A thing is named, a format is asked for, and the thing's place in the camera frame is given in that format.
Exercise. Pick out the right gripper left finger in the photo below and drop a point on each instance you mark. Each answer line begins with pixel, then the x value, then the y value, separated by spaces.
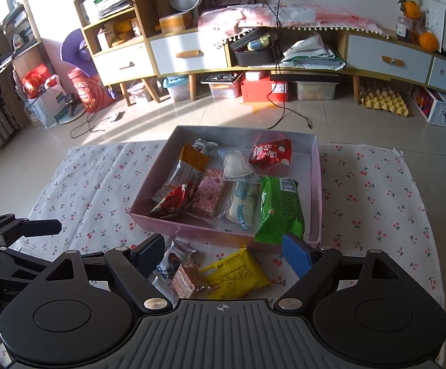
pixel 129 271

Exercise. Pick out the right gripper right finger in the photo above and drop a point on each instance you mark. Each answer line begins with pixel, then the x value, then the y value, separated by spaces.
pixel 316 271

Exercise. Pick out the clear cracker pack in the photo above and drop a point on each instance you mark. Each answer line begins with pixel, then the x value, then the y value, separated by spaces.
pixel 189 283

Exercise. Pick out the yellow snack bag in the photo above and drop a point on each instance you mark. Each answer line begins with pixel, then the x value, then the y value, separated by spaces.
pixel 234 277

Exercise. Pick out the blue white small snack packet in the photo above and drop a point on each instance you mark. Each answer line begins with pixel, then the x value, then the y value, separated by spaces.
pixel 174 255

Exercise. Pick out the green snack bag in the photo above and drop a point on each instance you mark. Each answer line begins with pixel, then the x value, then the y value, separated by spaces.
pixel 280 210

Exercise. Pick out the red crumpled snack packet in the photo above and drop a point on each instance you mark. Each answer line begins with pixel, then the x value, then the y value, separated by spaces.
pixel 174 201

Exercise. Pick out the cherry print cloth mat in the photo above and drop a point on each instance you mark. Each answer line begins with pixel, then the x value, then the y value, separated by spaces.
pixel 369 200

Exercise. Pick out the white blue bread packet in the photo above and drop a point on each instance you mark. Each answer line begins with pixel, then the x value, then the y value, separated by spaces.
pixel 242 203

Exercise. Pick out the pink wrapped snack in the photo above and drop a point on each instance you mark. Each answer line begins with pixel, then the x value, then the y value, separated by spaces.
pixel 208 196

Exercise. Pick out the orange white long packet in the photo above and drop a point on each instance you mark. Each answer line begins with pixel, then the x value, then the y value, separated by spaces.
pixel 190 167

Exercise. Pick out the clear bag white pastry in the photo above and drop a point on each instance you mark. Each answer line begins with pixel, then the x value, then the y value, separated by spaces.
pixel 235 166

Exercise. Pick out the clear plastic storage bin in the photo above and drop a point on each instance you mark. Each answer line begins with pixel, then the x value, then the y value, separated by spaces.
pixel 312 91

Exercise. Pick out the yellow egg tray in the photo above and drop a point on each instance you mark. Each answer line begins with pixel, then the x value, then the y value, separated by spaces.
pixel 380 96

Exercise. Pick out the red storage box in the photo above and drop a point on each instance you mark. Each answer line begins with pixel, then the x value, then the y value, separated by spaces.
pixel 258 87

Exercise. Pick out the white printed box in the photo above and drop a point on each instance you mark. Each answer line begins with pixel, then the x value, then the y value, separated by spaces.
pixel 431 103

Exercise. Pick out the stack of papers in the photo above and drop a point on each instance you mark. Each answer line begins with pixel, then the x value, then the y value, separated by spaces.
pixel 312 53

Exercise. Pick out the wooden tv cabinet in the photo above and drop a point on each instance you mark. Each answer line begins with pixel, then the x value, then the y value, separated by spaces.
pixel 380 56

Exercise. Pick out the purple fan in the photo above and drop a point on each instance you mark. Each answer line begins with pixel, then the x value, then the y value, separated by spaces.
pixel 75 51

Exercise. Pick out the black lidded box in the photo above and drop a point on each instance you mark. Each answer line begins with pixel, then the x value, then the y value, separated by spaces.
pixel 260 47

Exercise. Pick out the orange fruit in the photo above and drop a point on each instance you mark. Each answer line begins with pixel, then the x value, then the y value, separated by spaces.
pixel 428 42

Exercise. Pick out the wooden shelf unit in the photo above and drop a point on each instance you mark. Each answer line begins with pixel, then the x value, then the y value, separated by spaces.
pixel 117 34

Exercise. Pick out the pink table runner cloth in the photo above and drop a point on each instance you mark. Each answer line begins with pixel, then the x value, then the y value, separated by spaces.
pixel 228 22

